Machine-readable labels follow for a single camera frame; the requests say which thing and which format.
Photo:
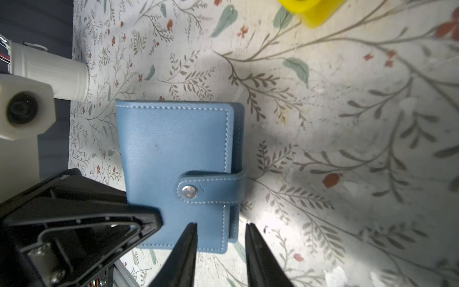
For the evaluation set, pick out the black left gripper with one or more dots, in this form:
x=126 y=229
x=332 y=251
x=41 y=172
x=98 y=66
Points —
x=68 y=229

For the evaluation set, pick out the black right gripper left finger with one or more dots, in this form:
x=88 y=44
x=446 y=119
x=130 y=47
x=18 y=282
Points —
x=179 y=268

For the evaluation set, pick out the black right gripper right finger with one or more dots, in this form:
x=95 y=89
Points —
x=263 y=269

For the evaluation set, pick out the blue leather card holder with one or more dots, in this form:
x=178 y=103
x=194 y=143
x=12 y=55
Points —
x=186 y=160

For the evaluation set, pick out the yellow plastic card tray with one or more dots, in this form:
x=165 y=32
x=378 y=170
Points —
x=313 y=13

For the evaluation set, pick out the white pen cup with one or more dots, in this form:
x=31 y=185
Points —
x=68 y=78

